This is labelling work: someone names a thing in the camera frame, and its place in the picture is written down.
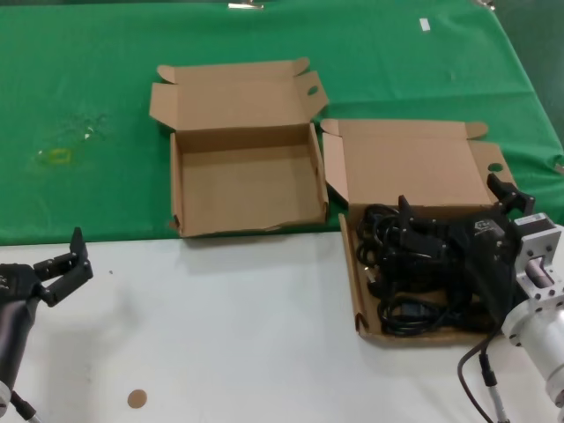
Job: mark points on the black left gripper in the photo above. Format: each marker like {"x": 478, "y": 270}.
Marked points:
{"x": 15, "y": 286}

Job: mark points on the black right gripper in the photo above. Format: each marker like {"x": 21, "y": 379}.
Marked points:
{"x": 482, "y": 247}

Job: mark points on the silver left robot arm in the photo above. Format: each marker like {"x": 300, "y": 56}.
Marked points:
{"x": 2, "y": 394}

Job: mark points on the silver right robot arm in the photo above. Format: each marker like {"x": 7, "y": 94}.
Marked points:
{"x": 542, "y": 335}

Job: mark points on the open brown cardboard box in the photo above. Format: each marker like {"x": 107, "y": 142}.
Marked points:
{"x": 410, "y": 163}
{"x": 247, "y": 189}

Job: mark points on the round brown cardboard disc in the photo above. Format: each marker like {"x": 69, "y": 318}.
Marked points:
{"x": 137, "y": 399}

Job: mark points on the green tablecloth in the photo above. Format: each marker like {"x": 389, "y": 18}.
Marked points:
{"x": 88, "y": 66}

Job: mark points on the white tape strip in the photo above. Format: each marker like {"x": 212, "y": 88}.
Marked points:
{"x": 425, "y": 24}

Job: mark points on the metal tablecloth clip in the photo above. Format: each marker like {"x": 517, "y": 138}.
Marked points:
{"x": 247, "y": 5}
{"x": 484, "y": 2}

